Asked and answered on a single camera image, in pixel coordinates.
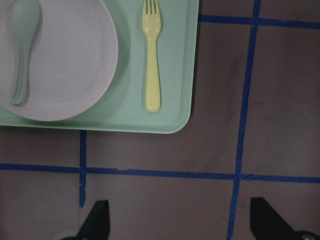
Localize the pale green plastic spoon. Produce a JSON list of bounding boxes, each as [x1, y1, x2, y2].
[[9, 0, 41, 106]]

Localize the cream round plate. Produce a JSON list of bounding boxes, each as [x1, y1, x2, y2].
[[0, 0, 118, 122]]

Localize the yellow plastic fork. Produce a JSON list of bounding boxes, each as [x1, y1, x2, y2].
[[142, 0, 162, 113]]

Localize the green plastic tray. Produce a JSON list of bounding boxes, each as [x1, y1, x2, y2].
[[0, 0, 199, 134]]

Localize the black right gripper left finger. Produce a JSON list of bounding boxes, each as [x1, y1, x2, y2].
[[76, 200, 111, 240]]

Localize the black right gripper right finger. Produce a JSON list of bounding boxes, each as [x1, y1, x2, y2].
[[250, 197, 303, 240]]

